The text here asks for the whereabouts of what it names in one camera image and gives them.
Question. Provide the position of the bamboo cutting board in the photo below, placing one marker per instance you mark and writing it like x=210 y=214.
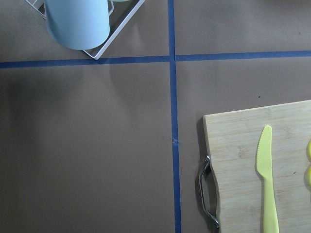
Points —
x=232 y=140

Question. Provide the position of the yellow plastic knife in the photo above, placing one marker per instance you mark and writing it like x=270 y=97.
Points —
x=265 y=170

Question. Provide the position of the light blue cup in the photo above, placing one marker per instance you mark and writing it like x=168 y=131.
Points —
x=77 y=24

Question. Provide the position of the lemon slice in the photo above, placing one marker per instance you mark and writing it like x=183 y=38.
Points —
x=307 y=177
x=309 y=149

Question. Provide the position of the white wire cup rack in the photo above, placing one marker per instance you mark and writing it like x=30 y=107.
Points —
x=95 y=53

